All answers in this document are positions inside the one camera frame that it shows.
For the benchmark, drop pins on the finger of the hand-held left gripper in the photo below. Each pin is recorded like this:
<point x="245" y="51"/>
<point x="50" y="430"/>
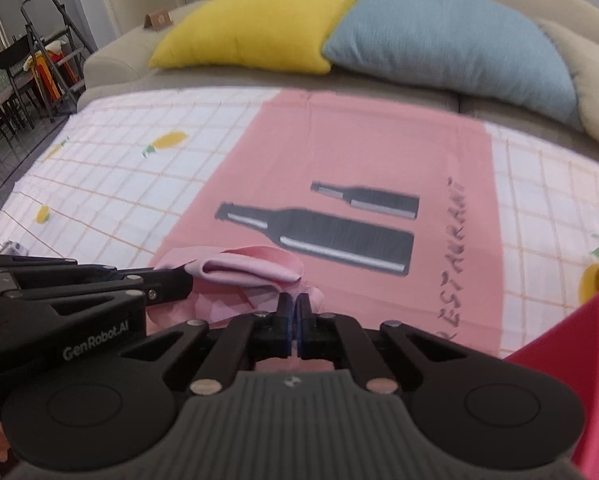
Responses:
<point x="172" y="289"/>
<point x="164" y="272"/>

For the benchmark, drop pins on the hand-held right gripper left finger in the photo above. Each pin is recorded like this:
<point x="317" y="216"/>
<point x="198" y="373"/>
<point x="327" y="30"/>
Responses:
<point x="282" y="332"/>

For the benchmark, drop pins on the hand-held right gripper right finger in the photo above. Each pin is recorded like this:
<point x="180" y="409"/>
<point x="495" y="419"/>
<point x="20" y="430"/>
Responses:
<point x="307" y="332"/>

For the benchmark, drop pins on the light pink cloth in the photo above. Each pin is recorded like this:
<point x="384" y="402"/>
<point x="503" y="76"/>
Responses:
<point x="249" y="265"/>

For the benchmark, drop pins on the small clear object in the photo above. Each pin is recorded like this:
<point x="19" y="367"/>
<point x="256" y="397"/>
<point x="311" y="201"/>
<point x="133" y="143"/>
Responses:
<point x="12" y="248"/>

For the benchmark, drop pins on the checked lemon-print blanket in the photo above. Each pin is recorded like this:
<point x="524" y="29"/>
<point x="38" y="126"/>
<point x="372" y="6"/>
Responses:
<point x="129" y="170"/>

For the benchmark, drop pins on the pink bottle-print cloth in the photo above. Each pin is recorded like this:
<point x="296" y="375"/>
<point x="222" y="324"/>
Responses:
<point x="354" y="150"/>

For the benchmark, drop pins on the beige sofa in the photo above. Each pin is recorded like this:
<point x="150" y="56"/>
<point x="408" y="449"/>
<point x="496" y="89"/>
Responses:
<point x="119" y="65"/>

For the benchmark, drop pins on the red orange bag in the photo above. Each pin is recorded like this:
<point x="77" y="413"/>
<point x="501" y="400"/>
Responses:
<point x="47" y="72"/>

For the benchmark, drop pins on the small brown stand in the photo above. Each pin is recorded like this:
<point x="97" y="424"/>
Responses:
<point x="158" y="20"/>

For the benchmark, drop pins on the grey step ladder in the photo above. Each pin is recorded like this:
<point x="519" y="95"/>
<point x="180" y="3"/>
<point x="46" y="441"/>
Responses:
<point x="69" y="30"/>

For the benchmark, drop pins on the dark dining chair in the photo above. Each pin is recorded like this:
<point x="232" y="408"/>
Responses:
<point x="14" y="57"/>

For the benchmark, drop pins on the yellow pillow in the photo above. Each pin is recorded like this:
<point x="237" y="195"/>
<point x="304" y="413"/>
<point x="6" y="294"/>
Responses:
<point x="259" y="25"/>

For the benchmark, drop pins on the magenta box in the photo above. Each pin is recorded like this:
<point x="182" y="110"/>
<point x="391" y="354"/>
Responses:
<point x="579" y="360"/>

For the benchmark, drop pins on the light blue pillow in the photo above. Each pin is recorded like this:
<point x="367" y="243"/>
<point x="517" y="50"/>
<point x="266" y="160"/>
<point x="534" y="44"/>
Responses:
<point x="449" y="45"/>

